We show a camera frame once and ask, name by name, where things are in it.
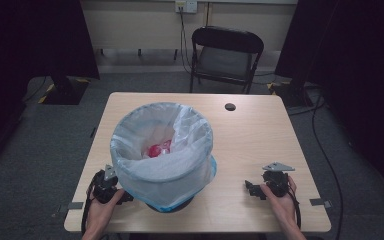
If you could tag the black stand base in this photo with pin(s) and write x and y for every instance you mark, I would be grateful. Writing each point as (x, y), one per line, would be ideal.
(65, 91)
(291, 95)

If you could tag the grey tape strip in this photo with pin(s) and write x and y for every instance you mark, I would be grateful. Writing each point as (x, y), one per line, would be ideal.
(320, 202)
(75, 205)

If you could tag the white wall socket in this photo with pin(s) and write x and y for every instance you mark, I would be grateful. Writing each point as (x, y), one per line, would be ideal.
(186, 6)

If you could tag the red wrapper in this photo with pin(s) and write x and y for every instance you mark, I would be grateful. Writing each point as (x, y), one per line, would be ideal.
(155, 150)

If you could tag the black folding chair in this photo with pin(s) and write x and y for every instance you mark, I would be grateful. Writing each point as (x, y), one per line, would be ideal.
(225, 56)

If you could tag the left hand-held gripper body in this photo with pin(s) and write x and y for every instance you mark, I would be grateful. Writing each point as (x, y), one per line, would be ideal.
(105, 190)

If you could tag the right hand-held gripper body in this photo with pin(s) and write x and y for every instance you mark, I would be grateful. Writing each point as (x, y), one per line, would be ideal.
(276, 183)

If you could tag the person's left hand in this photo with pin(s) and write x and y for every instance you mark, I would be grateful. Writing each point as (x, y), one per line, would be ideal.
(101, 213)

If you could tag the bin with white bag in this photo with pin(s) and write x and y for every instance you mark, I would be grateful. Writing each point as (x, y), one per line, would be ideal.
(166, 180)

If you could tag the person's right hand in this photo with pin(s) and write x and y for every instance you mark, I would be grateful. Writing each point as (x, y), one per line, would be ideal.
(281, 208)

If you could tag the dark curtain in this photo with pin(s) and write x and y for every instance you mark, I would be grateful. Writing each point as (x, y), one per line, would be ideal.
(363, 83)
(20, 60)

